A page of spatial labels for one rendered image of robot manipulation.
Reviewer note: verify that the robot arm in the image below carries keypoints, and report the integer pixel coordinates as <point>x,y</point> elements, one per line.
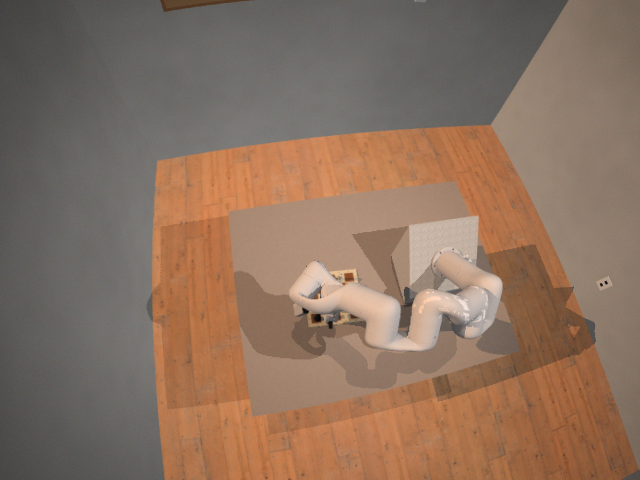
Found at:
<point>382,312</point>

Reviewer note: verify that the brown and tan chessboard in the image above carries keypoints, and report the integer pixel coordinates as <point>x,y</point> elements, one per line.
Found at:
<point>344,317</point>

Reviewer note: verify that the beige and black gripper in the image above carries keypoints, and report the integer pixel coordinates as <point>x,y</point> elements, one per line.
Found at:
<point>327,318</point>

